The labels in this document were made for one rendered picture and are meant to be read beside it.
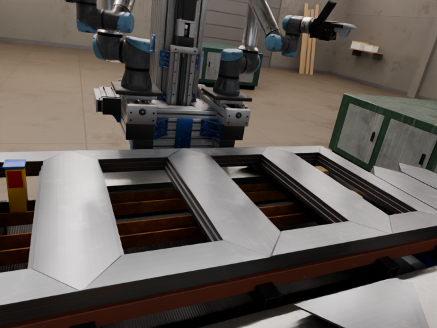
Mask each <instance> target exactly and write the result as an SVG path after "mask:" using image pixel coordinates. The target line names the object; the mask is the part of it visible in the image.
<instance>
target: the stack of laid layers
mask: <svg viewBox="0 0 437 328"><path fill-rule="evenodd" d="M296 155H297V156H298V157H300V158H302V159H303V160H304V161H307V162H308V163H317V164H318V165H320V166H322V167H323V168H325V169H326V170H328V171H330V172H331V173H332V174H335V175H336V176H337V177H339V178H341V179H342V180H344V181H345V182H347V183H348V184H350V185H352V186H353V187H355V188H357V189H358V190H359V191H361V192H363V193H364V194H366V195H367V196H369V197H371V198H372V199H373V200H375V201H377V202H378V203H380V204H381V205H383V206H385V207H386V208H388V209H389V210H391V211H392V212H394V213H396V214H398V213H407V212H416V211H417V210H415V209H413V208H412V207H410V206H409V205H407V204H405V203H404V202H402V201H400V200H399V199H397V198H395V197H393V196H391V195H390V194H388V193H387V192H385V191H383V190H381V189H380V188H378V187H377V186H375V185H373V184H371V183H369V182H368V181H366V180H364V179H363V178H361V177H359V176H358V175H356V174H355V173H353V172H351V171H349V170H347V169H346V168H344V167H342V166H341V165H339V164H337V163H336V162H334V161H332V160H331V159H329V158H327V157H325V156H324V155H322V154H320V153H296ZM212 158H213V159H214V160H215V161H216V162H217V163H218V165H219V166H220V167H242V166H256V165H259V166H260V167H261V168H262V169H263V170H265V171H266V172H267V173H268V174H270V175H271V176H272V177H273V178H274V179H275V180H277V181H278V182H279V183H280V184H282V185H283V186H284V187H285V188H286V189H287V190H289V191H290V192H291V193H292V194H294V196H296V197H297V198H298V199H299V200H301V201H302V202H303V203H305V205H307V206H308V207H309V208H310V209H312V210H313V211H314V212H315V213H316V214H317V215H319V216H320V217H321V218H322V219H324V220H325V221H326V222H327V223H328V224H332V223H341V222H345V221H348V220H347V219H346V218H344V217H343V216H342V215H340V214H339V213H338V212H337V211H336V210H334V209H333V208H331V207H330V206H329V205H327V204H326V203H325V202H323V201H322V200H321V199H320V198H318V197H317V196H315V195H314V194H313V193H312V192H311V191H309V190H308V189H306V188H305V187H304V186H303V185H301V184H300V183H298V182H297V181H296V180H295V179H293V178H292V177H290V175H288V174H287V173H286V172H284V171H283V170H282V169H280V168H279V167H277V166H276V165H275V164H274V163H273V162H271V161H270V160H268V159H267V158H266V157H265V156H263V155H262V154H254V155H233V156H212ZM98 161H99V166H100V169H101V175H102V178H103V183H104V186H105V190H106V194H107V199H108V202H109V207H110V210H111V215H112V219H113V223H114V228H115V232H116V237H117V240H118V244H119V248H120V253H121V256H122V255H123V254H124V252H123V248H122V244H121V241H120V236H119V233H118V229H117V225H116V221H115V218H114V213H113V208H112V205H111V200H110V197H109V192H108V189H107V185H106V182H105V177H104V174H103V173H104V172H132V171H159V170H165V172H166V174H167V175H168V177H169V178H170V181H171V182H172V183H173V185H174V187H175V188H176V190H177V192H178V193H179V195H180V197H181V198H182V200H183V201H184V203H185V205H186V207H187V208H188V209H189V211H190V213H191V215H192V216H193V217H194V220H195V221H196V222H197V224H198V226H199V227H200V229H201V231H202V232H203V234H204V236H205V237H206V239H207V240H208V242H207V243H209V242H214V241H222V240H223V239H222V238H221V236H220V234H219V233H218V232H217V230H216V228H215V227H214V225H213V223H212V222H211V221H210V219H209V217H208V216H207V214H206V213H205V211H204V210H203V208H202V207H201V205H200V204H199V202H198V201H197V199H196V197H195V196H194V195H193V193H192V191H191V190H190V188H189V186H188V185H187V184H186V182H185V180H184V179H183V177H182V176H181V174H180V173H179V171H178V170H177V168H176V166H175V165H174V164H173V162H172V160H171V159H170V157H169V156H168V157H150V158H129V159H99V160H98ZM42 167H43V161H26V164H25V173H26V176H38V186H37V192H36V202H35V208H34V219H33V229H32V235H31V246H30V251H29V262H28V269H29V268H31V269H32V268H33V256H34V244H35V237H36V225H37V218H38V205H39V198H40V186H41V179H42ZM434 237H437V226H432V227H428V228H421V229H417V230H410V231H406V232H400V233H395V234H388V235H385V236H378V237H374V238H367V239H361V240H356V241H350V242H346V243H339V244H335V245H328V246H324V247H318V248H314V249H307V250H303V251H296V252H292V253H285V254H279V255H274V256H272V254H273V251H274V249H273V251H272V253H271V256H270V258H262V259H259V260H251V261H247V262H240V263H236V264H229V265H225V266H218V267H211V268H207V269H200V270H196V271H189V272H184V273H178V274H173V275H167V276H162V277H156V278H151V279H144V280H137V281H133V282H126V283H122V284H115V285H111V286H104V287H100V288H93V289H88V290H83V291H78V292H72V293H68V294H61V295H54V296H51V297H44V298H39V299H33V300H29V301H22V302H18V303H12V304H7V305H1V306H0V326H2V325H8V324H12V323H18V322H21V321H27V320H33V319H37V318H43V317H46V316H52V315H56V314H62V313H66V312H71V311H75V310H81V309H85V308H91V307H97V306H100V305H106V304H110V303H116V302H120V301H126V300H130V299H135V298H139V297H145V296H149V295H155V294H160V293H164V292H170V291H174V290H180V289H184V288H189V287H193V286H199V285H203V284H209V283H212V282H218V281H222V280H228V279H234V278H237V277H244V276H247V275H253V274H256V273H263V272H266V271H272V270H276V269H282V268H285V267H291V266H297V265H301V264H307V263H310V262H316V261H320V260H326V259H330V258H335V257H339V256H345V255H349V254H355V253H361V252H364V251H370V250H374V249H380V248H384V247H390V246H394V245H399V244H403V243H409V242H413V241H419V240H423V239H428V238H434ZM277 241H278V240H277ZM276 243H277V242H276ZM275 246H276V245H275ZM275 246H274V248H275Z"/></svg>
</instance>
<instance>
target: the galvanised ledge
mask: <svg viewBox="0 0 437 328"><path fill-rule="evenodd" d="M221 168H222V169H223V170H224V171H225V172H226V174H227V175H228V176H229V177H230V178H231V179H232V180H233V181H234V182H235V183H243V182H261V181H268V180H266V179H265V178H264V177H263V176H262V175H261V174H260V173H259V172H258V171H256V170H255V169H254V168H252V167H247V166H242V167H221ZM103 174H104V177H105V182H106V185H107V189H108V192H114V191H132V190H142V189H160V188H169V187H174V185H173V183H172V182H171V181H170V178H169V177H168V175H167V174H166V172H165V170H159V171H132V172H104V173H103Z"/></svg>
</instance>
